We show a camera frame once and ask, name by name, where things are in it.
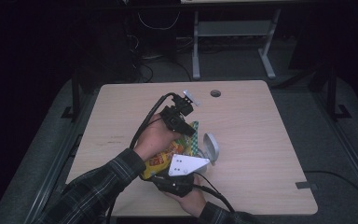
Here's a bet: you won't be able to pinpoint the white hanging cable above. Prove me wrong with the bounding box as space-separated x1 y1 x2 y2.
137 11 181 31

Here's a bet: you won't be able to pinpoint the yellow snack pouch green cap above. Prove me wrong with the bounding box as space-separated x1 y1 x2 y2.
143 120 200 180

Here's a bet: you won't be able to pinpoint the hand-held gripper black cable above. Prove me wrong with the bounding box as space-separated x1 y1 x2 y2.
194 172 236 214
105 91 176 224

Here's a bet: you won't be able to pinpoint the left hand-held gripper black cable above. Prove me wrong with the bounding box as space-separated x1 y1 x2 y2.
105 91 176 224

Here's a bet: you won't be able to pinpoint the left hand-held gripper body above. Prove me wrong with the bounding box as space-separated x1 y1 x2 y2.
159 90 200 129

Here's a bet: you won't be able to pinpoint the grey tape strip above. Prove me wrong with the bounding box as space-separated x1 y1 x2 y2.
296 181 319 190

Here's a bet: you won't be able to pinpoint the metal floor rail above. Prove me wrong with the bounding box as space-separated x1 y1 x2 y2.
310 90 358 206
22 90 87 224

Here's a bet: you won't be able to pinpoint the black floor cable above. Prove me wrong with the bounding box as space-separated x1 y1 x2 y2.
304 170 358 203

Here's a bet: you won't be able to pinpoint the person's left hand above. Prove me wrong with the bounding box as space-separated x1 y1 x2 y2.
132 113 181 162

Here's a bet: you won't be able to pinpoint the black metal stand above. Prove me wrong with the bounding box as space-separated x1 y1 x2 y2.
61 77 82 122
325 63 352 120

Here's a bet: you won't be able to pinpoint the clear container with white lid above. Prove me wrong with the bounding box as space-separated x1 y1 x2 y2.
195 133 220 174

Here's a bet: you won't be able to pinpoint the person's right hand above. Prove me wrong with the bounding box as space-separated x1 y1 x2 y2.
164 183 207 217

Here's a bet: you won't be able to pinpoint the right hand-held gripper black cable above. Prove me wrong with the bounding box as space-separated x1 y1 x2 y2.
194 172 236 214

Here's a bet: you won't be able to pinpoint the white metal desk frame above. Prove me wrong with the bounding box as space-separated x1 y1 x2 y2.
191 8 282 80

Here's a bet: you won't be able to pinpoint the black floor cables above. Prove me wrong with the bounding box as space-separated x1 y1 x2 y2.
131 54 194 82

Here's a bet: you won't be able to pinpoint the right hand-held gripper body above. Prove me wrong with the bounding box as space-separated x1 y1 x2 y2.
151 153 211 197

